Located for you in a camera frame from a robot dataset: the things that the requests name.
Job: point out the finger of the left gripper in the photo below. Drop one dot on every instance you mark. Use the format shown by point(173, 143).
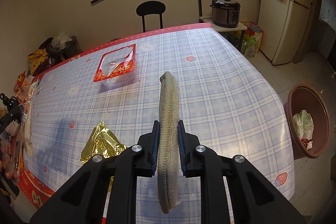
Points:
point(10, 119)

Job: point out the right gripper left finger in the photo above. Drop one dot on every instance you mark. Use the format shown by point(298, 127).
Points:
point(104, 190)

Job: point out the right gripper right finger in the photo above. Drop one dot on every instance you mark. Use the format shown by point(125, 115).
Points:
point(232, 188)

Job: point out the white foam fruit net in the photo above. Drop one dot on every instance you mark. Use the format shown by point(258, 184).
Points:
point(168, 150)

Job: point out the white plastic bag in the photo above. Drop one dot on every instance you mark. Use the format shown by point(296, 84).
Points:
point(303, 125)

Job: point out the brown plastic trash bin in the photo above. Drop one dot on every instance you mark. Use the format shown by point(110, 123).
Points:
point(304, 97)

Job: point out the person's left hand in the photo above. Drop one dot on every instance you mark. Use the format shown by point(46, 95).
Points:
point(6, 163)

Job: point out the yellow snack bag pile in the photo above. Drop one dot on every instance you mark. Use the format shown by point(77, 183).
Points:
point(39, 61)

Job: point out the gold foil wrapper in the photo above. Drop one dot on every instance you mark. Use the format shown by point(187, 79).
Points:
point(101, 142)

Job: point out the red foil wrapper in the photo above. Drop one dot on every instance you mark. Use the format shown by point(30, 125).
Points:
point(308, 143)

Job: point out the red clear plastic tray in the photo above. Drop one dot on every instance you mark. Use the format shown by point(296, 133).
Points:
point(116, 67)

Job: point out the colourful bags on floor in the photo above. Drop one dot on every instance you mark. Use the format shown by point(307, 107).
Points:
point(252, 40)

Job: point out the small white side table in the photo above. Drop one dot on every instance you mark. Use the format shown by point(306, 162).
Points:
point(220, 29)

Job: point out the black round stool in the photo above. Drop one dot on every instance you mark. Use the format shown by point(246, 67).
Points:
point(151, 8)

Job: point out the white refrigerator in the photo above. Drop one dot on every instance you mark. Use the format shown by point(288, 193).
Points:
point(284, 23)

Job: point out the electric pressure cooker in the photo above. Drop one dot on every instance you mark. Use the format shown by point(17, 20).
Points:
point(225, 12)

